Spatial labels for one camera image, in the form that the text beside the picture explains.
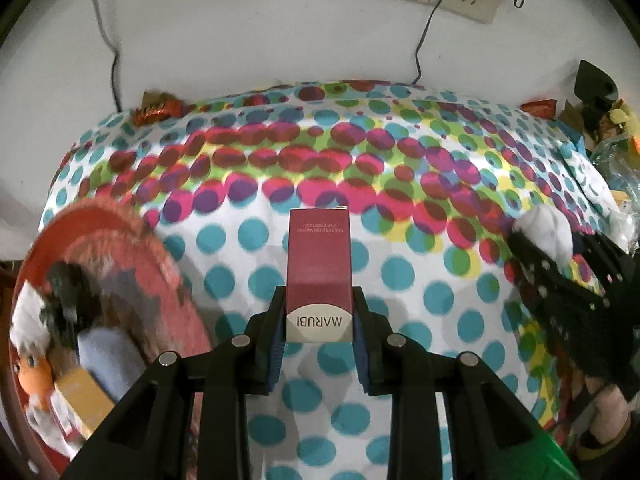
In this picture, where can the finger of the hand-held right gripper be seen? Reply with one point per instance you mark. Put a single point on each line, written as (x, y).
(550, 290)
(612, 265)

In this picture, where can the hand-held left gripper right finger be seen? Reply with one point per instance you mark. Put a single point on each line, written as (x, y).
(361, 365)

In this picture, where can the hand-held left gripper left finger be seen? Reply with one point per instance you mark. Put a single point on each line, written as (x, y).
(275, 360)

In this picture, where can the dark red box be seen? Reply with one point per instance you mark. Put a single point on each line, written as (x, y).
(317, 260)

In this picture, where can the round red tray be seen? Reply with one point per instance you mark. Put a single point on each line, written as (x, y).
(150, 260)

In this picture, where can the blue towel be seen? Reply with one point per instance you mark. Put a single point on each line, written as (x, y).
(110, 360)

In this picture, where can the yellow box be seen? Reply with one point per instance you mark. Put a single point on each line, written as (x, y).
(85, 400)

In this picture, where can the black cloth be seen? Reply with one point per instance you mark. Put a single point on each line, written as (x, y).
(62, 300)

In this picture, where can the orange cartoon toy figure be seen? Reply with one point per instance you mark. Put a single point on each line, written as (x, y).
(35, 377)

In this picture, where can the person's right forearm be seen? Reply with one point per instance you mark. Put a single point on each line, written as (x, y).
(610, 410)

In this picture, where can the white printed cloth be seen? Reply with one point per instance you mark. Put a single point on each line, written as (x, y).
(590, 180)

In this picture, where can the green plastic object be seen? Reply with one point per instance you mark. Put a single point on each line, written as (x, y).
(555, 455)

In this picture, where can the yellow toy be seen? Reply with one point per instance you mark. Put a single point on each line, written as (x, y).
(617, 117)

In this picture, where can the polka-dot tablecloth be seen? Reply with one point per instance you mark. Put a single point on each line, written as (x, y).
(240, 195)

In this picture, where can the red packet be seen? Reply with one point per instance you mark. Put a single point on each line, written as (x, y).
(537, 108)

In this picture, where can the black stand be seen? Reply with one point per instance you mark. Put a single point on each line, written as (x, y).
(595, 90)

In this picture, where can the orange snack wrapper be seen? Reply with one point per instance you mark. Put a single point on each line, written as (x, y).
(157, 110)

